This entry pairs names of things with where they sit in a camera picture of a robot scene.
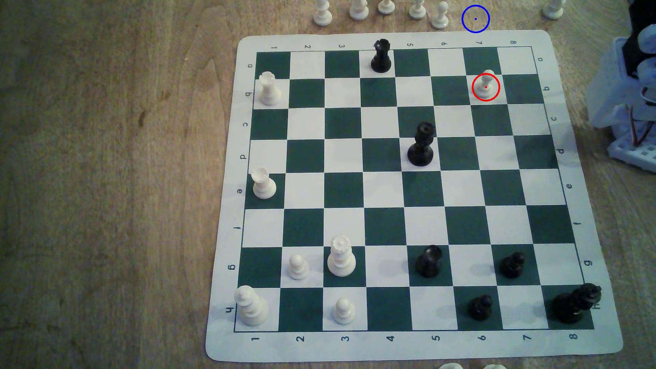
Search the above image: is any white perforated arm base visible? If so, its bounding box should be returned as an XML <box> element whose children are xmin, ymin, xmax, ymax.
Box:
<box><xmin>607</xmin><ymin>123</ymin><xmax>656</xmax><ymax>173</ymax></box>

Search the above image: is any white chess rook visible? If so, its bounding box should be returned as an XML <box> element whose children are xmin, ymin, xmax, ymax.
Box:
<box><xmin>258</xmin><ymin>71</ymin><xmax>283</xmax><ymax>107</ymax></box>
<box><xmin>250</xmin><ymin>166</ymin><xmax>277</xmax><ymax>200</ymax></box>

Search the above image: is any green and white chess mat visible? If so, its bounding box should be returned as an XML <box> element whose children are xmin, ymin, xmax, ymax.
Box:
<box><xmin>205</xmin><ymin>29</ymin><xmax>624</xmax><ymax>364</ymax></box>

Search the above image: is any white chess queen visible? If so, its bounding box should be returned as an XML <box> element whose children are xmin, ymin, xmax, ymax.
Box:
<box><xmin>327</xmin><ymin>235</ymin><xmax>357</xmax><ymax>278</ymax></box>

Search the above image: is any black chess queen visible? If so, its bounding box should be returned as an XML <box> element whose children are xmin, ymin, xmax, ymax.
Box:
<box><xmin>407</xmin><ymin>122</ymin><xmax>436</xmax><ymax>167</ymax></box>

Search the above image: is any black chess rook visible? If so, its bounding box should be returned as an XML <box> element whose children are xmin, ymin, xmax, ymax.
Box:
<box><xmin>370</xmin><ymin>39</ymin><xmax>393</xmax><ymax>73</ymax></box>

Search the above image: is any white chess bishop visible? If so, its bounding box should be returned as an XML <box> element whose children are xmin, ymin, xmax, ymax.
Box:
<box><xmin>234</xmin><ymin>285</ymin><xmax>269</xmax><ymax>327</ymax></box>

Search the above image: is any black chess pawn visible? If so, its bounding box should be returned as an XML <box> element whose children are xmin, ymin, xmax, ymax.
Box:
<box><xmin>468</xmin><ymin>295</ymin><xmax>494</xmax><ymax>322</ymax></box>
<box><xmin>498</xmin><ymin>251</ymin><xmax>526</xmax><ymax>280</ymax></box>

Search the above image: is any black chess king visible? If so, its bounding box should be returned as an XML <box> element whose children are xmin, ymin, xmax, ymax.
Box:
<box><xmin>551</xmin><ymin>283</ymin><xmax>602</xmax><ymax>325</ymax></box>

